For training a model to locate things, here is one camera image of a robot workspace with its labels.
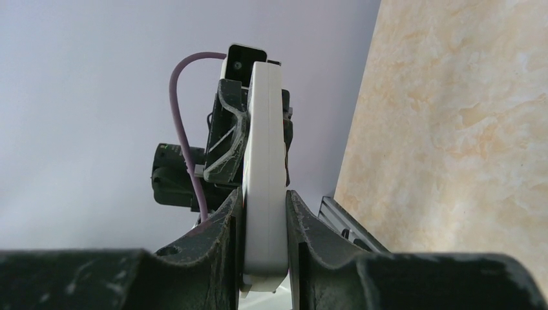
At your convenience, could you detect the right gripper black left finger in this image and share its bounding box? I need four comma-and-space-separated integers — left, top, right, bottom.
1, 189, 244, 309

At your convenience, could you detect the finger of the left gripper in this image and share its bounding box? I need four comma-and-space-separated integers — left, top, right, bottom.
282, 89, 293, 186

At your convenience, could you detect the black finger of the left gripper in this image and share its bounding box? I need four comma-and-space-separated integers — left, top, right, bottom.
203, 79, 250, 185

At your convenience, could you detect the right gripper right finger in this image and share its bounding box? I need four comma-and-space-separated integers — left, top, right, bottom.
286, 191, 547, 309

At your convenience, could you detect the white remote control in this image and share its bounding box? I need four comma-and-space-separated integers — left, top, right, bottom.
240, 62, 289, 294

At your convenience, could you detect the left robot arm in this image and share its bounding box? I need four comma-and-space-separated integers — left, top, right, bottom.
151, 79, 293, 216

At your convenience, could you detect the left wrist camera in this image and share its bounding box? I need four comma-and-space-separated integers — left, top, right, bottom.
220, 44, 281, 88

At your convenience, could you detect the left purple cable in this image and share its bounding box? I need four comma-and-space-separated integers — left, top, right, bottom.
168, 52, 227, 223

